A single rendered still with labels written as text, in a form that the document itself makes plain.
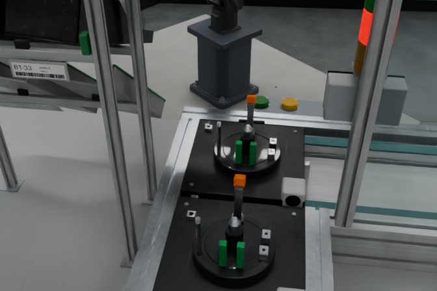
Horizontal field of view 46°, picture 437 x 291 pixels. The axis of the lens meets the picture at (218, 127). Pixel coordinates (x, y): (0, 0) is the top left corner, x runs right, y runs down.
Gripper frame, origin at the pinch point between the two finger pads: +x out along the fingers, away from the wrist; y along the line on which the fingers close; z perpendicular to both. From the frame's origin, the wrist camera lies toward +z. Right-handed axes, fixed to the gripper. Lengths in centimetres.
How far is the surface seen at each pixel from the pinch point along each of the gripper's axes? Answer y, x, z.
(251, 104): 25.5, 7.7, -19.4
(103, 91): 16.5, 31.1, 10.0
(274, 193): 34.6, 23.5, -25.4
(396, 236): 57, 25, -30
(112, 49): 7.2, 17.1, 3.6
